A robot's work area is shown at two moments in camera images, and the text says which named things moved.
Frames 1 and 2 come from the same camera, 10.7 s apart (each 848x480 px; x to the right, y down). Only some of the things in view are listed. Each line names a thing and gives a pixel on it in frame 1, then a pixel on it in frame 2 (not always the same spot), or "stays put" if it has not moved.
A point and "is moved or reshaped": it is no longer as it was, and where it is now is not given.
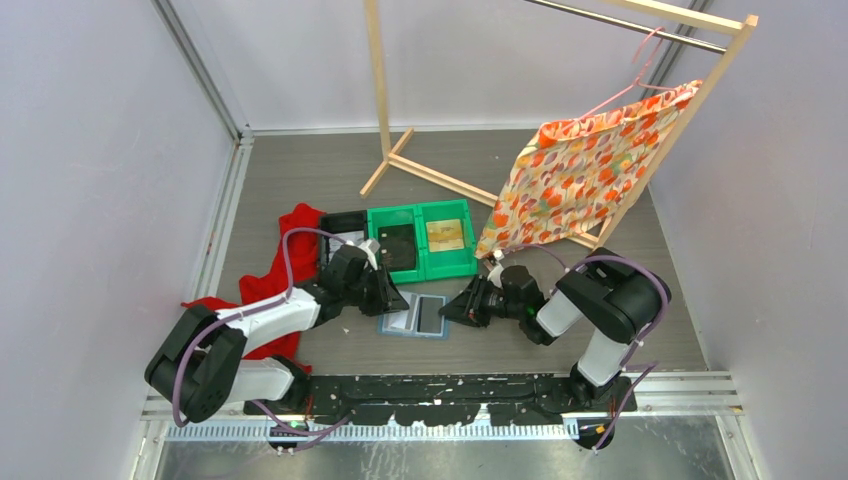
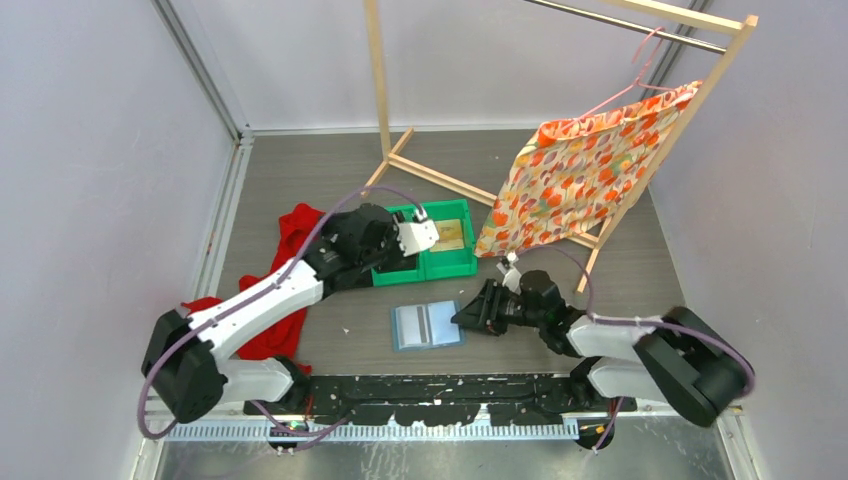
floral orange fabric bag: x=572 y=171 stays put
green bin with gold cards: x=447 y=240 stays put
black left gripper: x=386 y=298 → x=392 y=233
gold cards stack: x=445 y=235 stays put
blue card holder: x=420 y=319 is moved or reshaped
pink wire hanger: x=637 y=82 stays put
